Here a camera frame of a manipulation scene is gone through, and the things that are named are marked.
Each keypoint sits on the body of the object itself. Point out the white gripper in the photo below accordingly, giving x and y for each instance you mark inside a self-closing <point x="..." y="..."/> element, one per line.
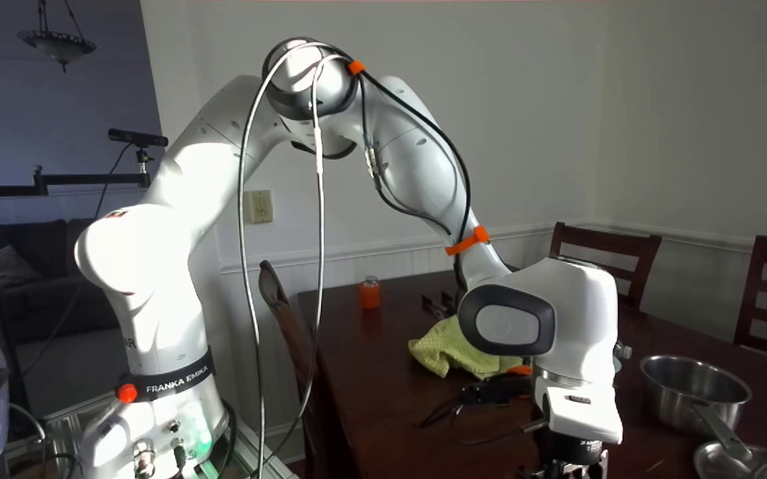
<point x="579" y="423"/>

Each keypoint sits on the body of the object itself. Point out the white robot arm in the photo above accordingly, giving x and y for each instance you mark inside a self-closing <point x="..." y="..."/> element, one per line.
<point x="316" y="97"/>

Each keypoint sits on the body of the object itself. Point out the steel saucepan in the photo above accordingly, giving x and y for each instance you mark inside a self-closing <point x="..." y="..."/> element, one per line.
<point x="696" y="396"/>

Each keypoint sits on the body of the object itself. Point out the steel pan lid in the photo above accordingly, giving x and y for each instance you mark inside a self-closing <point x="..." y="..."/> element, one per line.
<point x="712" y="462"/>

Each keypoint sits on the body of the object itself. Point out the light green cloth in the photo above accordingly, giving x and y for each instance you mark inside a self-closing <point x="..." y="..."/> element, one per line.
<point x="444" y="349"/>

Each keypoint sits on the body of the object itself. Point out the orange juice bottle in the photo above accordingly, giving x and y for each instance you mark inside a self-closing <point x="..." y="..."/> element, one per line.
<point x="368" y="290"/>

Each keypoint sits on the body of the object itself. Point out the hanging ceiling lamp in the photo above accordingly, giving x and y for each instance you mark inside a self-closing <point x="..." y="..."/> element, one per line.
<point x="63" y="47"/>

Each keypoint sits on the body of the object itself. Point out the white wall switch plate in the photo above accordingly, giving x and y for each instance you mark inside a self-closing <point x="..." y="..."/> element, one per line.
<point x="259" y="205"/>

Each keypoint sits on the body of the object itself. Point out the black camera on stand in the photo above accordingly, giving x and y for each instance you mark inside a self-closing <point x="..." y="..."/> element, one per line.
<point x="139" y="141"/>

